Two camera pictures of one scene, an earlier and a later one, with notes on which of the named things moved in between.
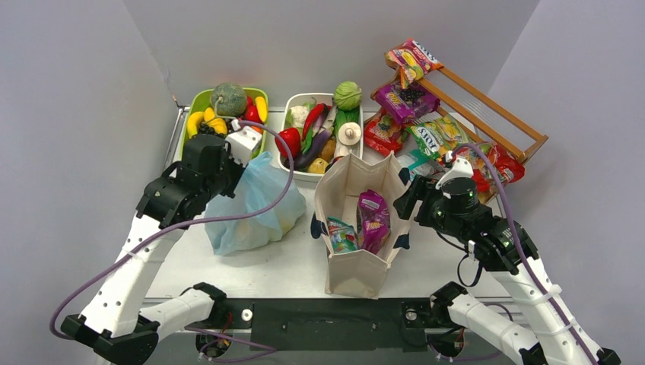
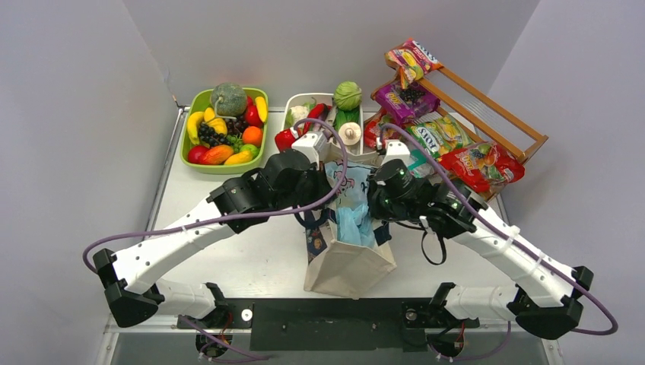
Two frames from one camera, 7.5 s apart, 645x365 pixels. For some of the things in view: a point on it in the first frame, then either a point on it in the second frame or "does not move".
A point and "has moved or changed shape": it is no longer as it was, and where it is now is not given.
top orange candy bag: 412,61 does not move
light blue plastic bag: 261,186 has moved or changed shape
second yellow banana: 193,122 does not move
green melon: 228,99 does not move
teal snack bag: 420,157 does not move
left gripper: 237,167 → 322,187
